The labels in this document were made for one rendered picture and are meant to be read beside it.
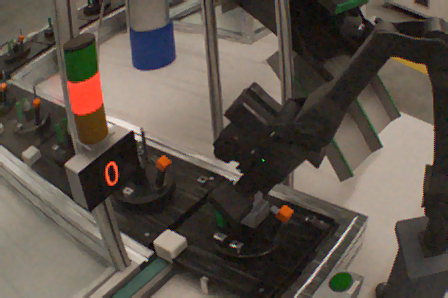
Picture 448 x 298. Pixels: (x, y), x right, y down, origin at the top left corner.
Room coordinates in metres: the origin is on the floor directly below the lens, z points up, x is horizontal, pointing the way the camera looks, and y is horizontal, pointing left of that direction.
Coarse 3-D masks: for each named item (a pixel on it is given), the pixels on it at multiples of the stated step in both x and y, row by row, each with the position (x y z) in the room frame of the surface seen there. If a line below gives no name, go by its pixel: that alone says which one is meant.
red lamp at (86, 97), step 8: (88, 80) 0.59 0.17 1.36; (96, 80) 0.60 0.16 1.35; (72, 88) 0.59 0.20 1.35; (80, 88) 0.58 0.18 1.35; (88, 88) 0.59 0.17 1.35; (96, 88) 0.60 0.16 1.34; (72, 96) 0.59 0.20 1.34; (80, 96) 0.58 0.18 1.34; (88, 96) 0.59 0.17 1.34; (96, 96) 0.59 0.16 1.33; (72, 104) 0.59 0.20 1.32; (80, 104) 0.58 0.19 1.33; (88, 104) 0.58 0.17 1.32; (96, 104) 0.59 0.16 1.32; (80, 112) 0.58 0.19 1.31; (88, 112) 0.58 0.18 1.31
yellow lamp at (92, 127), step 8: (96, 112) 0.59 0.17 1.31; (104, 112) 0.61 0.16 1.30; (80, 120) 0.58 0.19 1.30; (88, 120) 0.58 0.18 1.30; (96, 120) 0.59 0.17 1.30; (104, 120) 0.60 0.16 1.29; (80, 128) 0.59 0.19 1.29; (88, 128) 0.58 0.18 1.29; (96, 128) 0.59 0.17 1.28; (104, 128) 0.60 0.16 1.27; (80, 136) 0.59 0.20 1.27; (88, 136) 0.58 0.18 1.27; (96, 136) 0.59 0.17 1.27; (104, 136) 0.60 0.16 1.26
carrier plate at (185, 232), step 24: (192, 216) 0.75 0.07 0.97; (192, 240) 0.68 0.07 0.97; (288, 240) 0.66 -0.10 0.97; (312, 240) 0.65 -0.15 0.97; (192, 264) 0.62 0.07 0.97; (216, 264) 0.62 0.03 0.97; (240, 264) 0.61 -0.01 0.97; (264, 264) 0.61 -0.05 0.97; (288, 264) 0.60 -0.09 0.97; (240, 288) 0.55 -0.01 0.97; (264, 288) 0.54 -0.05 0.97
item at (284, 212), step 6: (270, 210) 0.64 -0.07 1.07; (276, 210) 0.64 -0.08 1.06; (282, 210) 0.63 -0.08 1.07; (288, 210) 0.63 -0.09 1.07; (276, 216) 0.63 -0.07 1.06; (282, 216) 0.62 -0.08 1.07; (288, 216) 0.62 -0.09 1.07; (276, 222) 0.64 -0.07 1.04; (282, 222) 0.63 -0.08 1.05; (276, 228) 0.64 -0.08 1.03; (270, 234) 0.64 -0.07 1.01; (276, 234) 0.64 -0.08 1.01
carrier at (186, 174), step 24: (144, 144) 0.90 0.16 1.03; (144, 168) 0.84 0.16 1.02; (168, 168) 0.87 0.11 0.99; (192, 168) 0.89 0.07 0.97; (120, 192) 0.81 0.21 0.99; (144, 192) 0.80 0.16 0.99; (168, 192) 0.80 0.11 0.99; (192, 192) 0.82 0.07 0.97; (120, 216) 0.76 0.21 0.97; (144, 216) 0.75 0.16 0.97; (168, 216) 0.75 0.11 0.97; (144, 240) 0.69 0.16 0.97
